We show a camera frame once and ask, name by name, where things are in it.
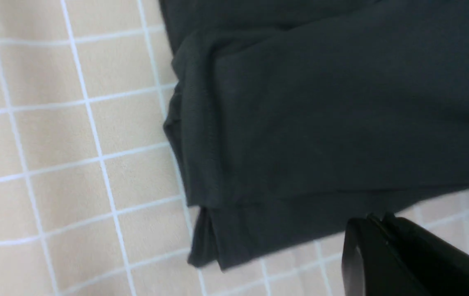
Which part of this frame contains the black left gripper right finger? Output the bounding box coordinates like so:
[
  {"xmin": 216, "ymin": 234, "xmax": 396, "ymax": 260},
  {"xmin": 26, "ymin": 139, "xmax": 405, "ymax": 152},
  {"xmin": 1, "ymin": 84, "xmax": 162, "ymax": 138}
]
[{"xmin": 382, "ymin": 214, "xmax": 469, "ymax": 296}]

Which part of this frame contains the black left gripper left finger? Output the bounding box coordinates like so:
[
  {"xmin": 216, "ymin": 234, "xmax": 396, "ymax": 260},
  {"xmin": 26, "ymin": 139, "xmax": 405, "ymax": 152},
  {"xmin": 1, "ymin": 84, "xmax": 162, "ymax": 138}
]
[{"xmin": 341, "ymin": 215, "xmax": 424, "ymax": 296}]

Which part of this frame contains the gray long-sleeved shirt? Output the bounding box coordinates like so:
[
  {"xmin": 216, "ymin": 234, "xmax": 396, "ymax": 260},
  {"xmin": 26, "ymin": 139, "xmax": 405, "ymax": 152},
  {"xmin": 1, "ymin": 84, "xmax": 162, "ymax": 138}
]
[{"xmin": 159, "ymin": 0, "xmax": 469, "ymax": 270}]

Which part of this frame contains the beige checkered tablecloth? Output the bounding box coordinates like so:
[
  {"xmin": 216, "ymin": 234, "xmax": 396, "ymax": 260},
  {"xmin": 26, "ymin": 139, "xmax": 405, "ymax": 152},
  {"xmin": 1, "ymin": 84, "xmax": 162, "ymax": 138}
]
[{"xmin": 0, "ymin": 0, "xmax": 469, "ymax": 296}]

